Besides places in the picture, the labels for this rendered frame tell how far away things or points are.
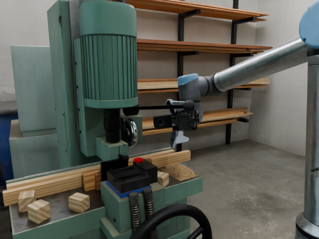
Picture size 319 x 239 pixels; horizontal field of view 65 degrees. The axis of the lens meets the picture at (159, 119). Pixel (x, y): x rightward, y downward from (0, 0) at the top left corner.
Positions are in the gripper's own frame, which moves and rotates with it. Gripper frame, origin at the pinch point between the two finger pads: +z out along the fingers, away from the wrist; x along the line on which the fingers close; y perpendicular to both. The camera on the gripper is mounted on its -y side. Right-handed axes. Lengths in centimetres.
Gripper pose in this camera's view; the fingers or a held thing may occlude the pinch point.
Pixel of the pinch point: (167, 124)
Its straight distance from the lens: 79.7
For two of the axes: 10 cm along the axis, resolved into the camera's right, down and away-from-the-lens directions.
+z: -3.0, 1.0, -9.5
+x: 0.8, 9.9, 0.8
